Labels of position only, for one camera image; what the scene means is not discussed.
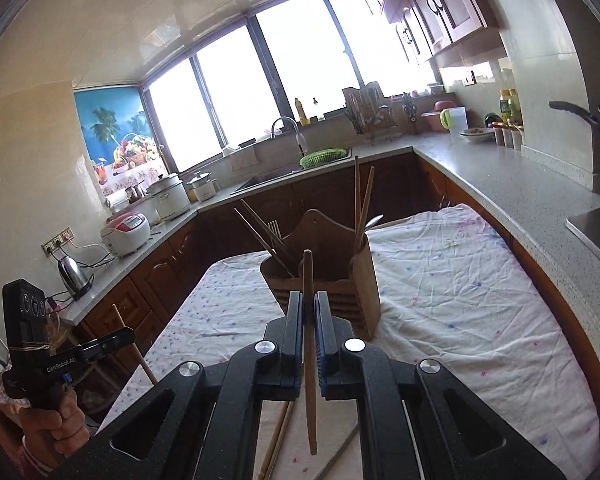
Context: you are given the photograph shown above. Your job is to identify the wooden utensil holder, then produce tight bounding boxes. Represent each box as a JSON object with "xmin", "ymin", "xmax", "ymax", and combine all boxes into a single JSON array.
[{"xmin": 260, "ymin": 208, "xmax": 382, "ymax": 341}]

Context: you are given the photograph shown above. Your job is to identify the white and red rice cooker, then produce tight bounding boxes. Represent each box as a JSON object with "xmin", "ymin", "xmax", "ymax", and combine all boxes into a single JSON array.
[{"xmin": 101, "ymin": 211, "xmax": 151, "ymax": 258}]

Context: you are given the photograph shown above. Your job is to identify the white slow cooker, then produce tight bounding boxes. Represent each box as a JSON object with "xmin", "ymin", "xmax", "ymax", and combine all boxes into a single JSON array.
[{"xmin": 146, "ymin": 172, "xmax": 191, "ymax": 221}]

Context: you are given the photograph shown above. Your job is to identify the small white electric pot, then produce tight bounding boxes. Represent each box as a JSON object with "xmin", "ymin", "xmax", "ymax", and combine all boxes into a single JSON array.
[{"xmin": 186, "ymin": 171, "xmax": 221, "ymax": 202}]

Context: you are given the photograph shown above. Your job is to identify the person's left hand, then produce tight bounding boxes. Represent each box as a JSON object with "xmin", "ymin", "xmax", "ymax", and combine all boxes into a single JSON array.
[{"xmin": 20, "ymin": 389, "xmax": 89, "ymax": 457}]

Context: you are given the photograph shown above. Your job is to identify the person's left forearm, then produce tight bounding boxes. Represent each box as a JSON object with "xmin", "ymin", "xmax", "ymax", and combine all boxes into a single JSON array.
[{"xmin": 21, "ymin": 435, "xmax": 56, "ymax": 476}]

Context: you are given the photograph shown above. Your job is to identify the wall socket strip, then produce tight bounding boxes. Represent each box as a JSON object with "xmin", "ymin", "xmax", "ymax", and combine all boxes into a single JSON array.
[{"xmin": 41, "ymin": 227, "xmax": 76, "ymax": 256}]

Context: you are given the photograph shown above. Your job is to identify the steel electric kettle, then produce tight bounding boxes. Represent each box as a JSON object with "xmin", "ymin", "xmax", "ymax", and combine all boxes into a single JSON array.
[{"xmin": 57, "ymin": 255, "xmax": 93, "ymax": 301}]

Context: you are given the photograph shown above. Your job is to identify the metal fork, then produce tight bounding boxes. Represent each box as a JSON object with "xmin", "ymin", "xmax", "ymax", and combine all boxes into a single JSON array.
[{"xmin": 267, "ymin": 219, "xmax": 288, "ymax": 256}]

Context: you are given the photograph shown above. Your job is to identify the green plastic colander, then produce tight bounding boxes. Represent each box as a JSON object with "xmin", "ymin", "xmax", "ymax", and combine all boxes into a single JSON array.
[{"xmin": 300, "ymin": 147, "xmax": 346, "ymax": 169}]

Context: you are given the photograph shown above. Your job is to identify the large kitchen window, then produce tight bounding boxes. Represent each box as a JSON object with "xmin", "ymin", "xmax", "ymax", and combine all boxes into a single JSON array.
[{"xmin": 142, "ymin": 0, "xmax": 446, "ymax": 173}]

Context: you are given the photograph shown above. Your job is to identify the dish drying rack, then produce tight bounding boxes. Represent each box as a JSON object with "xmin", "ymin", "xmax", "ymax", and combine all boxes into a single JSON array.
[{"xmin": 341, "ymin": 86, "xmax": 398, "ymax": 136}]

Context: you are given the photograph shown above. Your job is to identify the dark knife holder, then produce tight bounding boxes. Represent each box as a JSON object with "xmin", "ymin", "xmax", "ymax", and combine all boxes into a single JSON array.
[{"xmin": 401, "ymin": 92, "xmax": 421, "ymax": 123}]

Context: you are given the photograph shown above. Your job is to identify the green and white jug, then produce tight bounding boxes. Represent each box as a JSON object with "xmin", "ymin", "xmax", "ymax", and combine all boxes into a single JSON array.
[{"xmin": 440, "ymin": 107, "xmax": 468, "ymax": 132}]

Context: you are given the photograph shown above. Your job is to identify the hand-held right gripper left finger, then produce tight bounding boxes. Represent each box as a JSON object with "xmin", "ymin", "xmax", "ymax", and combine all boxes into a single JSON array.
[{"xmin": 50, "ymin": 290, "xmax": 306, "ymax": 480}]

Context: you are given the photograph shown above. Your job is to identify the kitchen sink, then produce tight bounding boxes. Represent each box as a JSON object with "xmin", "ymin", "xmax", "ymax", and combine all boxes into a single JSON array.
[{"xmin": 230, "ymin": 147, "xmax": 353, "ymax": 196}]

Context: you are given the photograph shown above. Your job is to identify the steel gas stove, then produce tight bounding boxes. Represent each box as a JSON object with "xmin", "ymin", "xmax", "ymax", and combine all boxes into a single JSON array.
[{"xmin": 566, "ymin": 202, "xmax": 600, "ymax": 271}]

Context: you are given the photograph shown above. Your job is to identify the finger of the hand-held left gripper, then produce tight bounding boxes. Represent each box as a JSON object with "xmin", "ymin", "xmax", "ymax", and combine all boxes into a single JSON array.
[{"xmin": 81, "ymin": 326, "xmax": 137, "ymax": 362}]

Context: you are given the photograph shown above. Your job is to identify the black wok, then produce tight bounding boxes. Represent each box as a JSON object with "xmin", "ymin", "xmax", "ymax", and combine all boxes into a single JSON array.
[{"xmin": 549, "ymin": 101, "xmax": 600, "ymax": 151}]

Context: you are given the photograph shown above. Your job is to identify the silver metal chopstick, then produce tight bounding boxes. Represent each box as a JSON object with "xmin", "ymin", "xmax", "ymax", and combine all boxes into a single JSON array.
[{"xmin": 316, "ymin": 421, "xmax": 361, "ymax": 480}]

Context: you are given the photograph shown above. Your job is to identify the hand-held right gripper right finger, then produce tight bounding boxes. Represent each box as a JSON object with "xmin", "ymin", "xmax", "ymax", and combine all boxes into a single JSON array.
[{"xmin": 315, "ymin": 290, "xmax": 566, "ymax": 480}]

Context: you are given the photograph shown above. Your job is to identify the red plastic basin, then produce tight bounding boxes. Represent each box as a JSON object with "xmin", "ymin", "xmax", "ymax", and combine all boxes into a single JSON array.
[{"xmin": 420, "ymin": 101, "xmax": 456, "ymax": 131}]

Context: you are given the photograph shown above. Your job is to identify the tropical fruit wall poster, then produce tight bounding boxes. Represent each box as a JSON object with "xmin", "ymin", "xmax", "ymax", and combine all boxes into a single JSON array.
[{"xmin": 74, "ymin": 85, "xmax": 163, "ymax": 196}]

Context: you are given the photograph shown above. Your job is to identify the curved sink faucet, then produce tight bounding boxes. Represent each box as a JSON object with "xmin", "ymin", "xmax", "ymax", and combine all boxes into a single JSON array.
[{"xmin": 271, "ymin": 116, "xmax": 306, "ymax": 158}]

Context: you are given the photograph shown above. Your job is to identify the grey speckled countertop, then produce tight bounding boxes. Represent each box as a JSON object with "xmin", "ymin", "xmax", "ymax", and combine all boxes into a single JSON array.
[{"xmin": 60, "ymin": 132, "xmax": 600, "ymax": 346}]

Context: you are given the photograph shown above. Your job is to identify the dark slim chopstick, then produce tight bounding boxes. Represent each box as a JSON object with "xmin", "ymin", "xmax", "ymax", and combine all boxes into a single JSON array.
[
  {"xmin": 239, "ymin": 198, "xmax": 301, "ymax": 268},
  {"xmin": 232, "ymin": 207, "xmax": 296, "ymax": 278}
]

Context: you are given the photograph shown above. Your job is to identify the wooden upper cabinets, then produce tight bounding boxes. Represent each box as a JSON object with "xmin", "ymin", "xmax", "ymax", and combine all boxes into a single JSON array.
[{"xmin": 340, "ymin": 0, "xmax": 501, "ymax": 63}]

